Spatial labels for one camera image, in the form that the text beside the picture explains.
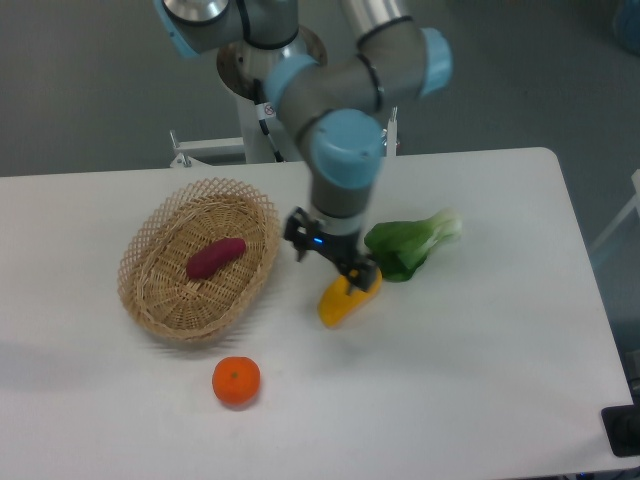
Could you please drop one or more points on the purple sweet potato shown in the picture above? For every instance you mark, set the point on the purple sweet potato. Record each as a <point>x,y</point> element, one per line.
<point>206,262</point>

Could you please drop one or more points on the orange mandarin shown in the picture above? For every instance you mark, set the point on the orange mandarin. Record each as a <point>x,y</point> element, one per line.
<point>236,380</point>

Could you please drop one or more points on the woven wicker basket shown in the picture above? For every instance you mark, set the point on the woven wicker basket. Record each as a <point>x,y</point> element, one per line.
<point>152,282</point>

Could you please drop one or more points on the green bok choy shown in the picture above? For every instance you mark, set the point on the green bok choy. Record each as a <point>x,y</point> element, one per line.
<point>400,248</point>

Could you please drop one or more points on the white frame at right edge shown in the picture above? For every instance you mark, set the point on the white frame at right edge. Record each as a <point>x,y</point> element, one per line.
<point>612,234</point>

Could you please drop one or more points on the black device at table corner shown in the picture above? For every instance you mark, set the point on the black device at table corner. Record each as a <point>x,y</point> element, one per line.
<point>621,424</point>

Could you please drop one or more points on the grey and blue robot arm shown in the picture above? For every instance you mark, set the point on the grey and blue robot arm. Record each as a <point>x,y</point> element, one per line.
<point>328,111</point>

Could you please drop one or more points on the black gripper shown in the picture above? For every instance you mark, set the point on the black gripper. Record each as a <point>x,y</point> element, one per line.
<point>305,235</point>

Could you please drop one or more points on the white metal base frame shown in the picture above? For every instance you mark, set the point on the white metal base frame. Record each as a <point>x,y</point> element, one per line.
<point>187,153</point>

